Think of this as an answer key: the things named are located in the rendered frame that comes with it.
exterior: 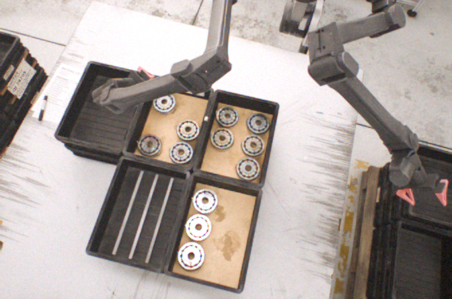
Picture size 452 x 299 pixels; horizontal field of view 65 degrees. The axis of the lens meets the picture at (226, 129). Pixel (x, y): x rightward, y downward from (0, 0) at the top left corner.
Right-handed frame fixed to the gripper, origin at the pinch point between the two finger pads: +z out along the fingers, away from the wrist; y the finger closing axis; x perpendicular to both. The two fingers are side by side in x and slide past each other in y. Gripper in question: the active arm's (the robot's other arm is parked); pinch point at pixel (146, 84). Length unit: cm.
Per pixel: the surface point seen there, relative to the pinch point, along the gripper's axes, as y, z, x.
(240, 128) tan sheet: 2.2, 32.2, -34.6
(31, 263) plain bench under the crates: -84, -26, -16
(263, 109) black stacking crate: 15, 39, -36
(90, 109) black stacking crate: -33.0, 5.0, 19.5
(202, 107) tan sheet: -2.4, 29.5, -14.7
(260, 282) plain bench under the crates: -34, 14, -88
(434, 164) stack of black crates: 39, 105, -116
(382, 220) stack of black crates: -2, 97, -120
